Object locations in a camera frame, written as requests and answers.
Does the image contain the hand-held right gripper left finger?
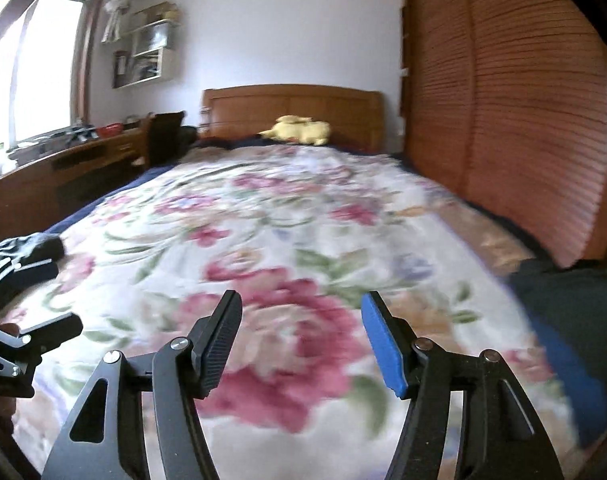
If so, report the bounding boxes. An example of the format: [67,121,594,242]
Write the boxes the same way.
[43,289,244,480]

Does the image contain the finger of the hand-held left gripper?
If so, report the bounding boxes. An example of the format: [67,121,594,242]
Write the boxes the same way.
[0,311,84,398]
[13,257,60,283]

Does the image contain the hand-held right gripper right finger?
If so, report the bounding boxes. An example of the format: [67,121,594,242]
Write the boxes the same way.
[361,290,565,480]

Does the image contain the dark grey jacket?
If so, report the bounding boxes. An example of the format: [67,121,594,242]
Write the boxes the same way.
[0,232,66,266]

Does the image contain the black coat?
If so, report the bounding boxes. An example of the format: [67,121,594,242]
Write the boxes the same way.
[506,257,607,321]

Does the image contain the person's left hand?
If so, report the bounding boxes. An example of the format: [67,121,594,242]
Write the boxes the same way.
[0,323,22,443]

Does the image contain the wooden desk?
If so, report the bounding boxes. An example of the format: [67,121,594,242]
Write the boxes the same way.
[0,130,151,256]

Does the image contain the floral blanket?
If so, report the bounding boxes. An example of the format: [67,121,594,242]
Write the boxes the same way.
[0,147,584,480]

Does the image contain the wooden chair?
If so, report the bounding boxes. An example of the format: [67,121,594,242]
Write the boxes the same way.
[146,111,199,168]

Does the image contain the folded navy cloth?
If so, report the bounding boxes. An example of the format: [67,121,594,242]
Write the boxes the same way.
[526,305,607,448]

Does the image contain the window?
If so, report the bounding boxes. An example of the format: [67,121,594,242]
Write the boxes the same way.
[0,0,96,161]

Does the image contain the yellow plush toy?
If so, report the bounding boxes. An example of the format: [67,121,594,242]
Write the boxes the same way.
[260,115,333,147]

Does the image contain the stack of books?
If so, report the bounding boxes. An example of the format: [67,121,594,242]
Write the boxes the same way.
[133,55,160,79]

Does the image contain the wooden bed headboard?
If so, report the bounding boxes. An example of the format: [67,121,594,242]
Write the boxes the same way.
[202,84,385,153]

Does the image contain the tied white curtain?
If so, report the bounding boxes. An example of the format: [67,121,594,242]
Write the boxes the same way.
[100,0,149,43]

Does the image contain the wooden slatted wardrobe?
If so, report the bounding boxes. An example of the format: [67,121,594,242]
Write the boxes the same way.
[400,0,607,268]

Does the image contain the white wall shelf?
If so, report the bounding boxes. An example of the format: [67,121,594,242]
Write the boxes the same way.
[113,2,181,88]

